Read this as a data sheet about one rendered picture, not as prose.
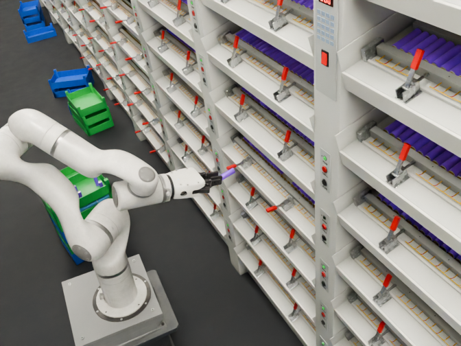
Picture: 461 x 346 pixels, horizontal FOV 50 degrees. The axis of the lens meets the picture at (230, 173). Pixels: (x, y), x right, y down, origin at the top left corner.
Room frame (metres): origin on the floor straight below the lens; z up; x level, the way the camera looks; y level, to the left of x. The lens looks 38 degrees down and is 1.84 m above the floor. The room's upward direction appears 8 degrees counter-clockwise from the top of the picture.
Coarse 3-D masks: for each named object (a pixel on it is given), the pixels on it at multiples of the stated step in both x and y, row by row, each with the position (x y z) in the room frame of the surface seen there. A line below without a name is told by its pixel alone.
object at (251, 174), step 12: (228, 132) 1.55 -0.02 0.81; (228, 144) 1.54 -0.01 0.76; (228, 156) 1.48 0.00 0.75; (240, 156) 1.46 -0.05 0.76; (240, 168) 1.40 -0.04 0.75; (252, 168) 1.38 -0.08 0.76; (252, 180) 1.32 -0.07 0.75; (264, 180) 1.30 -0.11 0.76; (288, 180) 1.26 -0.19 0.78; (264, 192) 1.25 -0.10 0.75; (276, 192) 1.23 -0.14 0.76; (276, 204) 1.18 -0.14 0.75; (288, 216) 1.12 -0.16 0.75; (300, 216) 1.10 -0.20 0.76; (300, 228) 1.06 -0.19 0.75; (312, 228) 1.04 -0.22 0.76; (312, 240) 1.00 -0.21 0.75
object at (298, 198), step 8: (240, 144) 1.49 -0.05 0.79; (248, 152) 1.43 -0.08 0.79; (256, 160) 1.38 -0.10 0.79; (256, 168) 1.36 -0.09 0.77; (264, 168) 1.33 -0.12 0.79; (264, 176) 1.31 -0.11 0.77; (272, 176) 1.28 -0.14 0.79; (280, 176) 1.27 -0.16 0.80; (280, 184) 1.24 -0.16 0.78; (288, 184) 1.22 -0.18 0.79; (280, 192) 1.21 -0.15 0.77; (288, 192) 1.20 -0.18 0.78; (296, 192) 1.18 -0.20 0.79; (296, 200) 1.16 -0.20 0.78; (304, 200) 1.13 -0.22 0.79; (296, 208) 1.13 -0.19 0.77; (304, 208) 1.12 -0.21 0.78; (312, 208) 1.09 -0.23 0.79; (312, 216) 1.08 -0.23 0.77
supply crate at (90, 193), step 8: (72, 176) 2.02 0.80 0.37; (80, 176) 2.04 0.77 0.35; (80, 184) 2.01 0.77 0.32; (88, 184) 2.00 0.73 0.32; (104, 184) 1.98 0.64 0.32; (88, 192) 1.93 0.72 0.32; (96, 192) 1.87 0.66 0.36; (104, 192) 1.89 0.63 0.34; (80, 200) 1.83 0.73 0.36; (88, 200) 1.85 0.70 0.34; (48, 208) 1.83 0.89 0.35; (56, 216) 1.76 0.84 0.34
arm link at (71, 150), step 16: (64, 144) 1.16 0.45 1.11; (80, 144) 1.17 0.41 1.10; (64, 160) 1.14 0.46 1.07; (80, 160) 1.13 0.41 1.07; (96, 160) 1.12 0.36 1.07; (112, 160) 1.09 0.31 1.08; (128, 160) 1.09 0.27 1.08; (96, 176) 1.13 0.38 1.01; (128, 176) 1.05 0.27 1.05; (144, 176) 1.05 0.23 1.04; (144, 192) 1.04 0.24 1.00
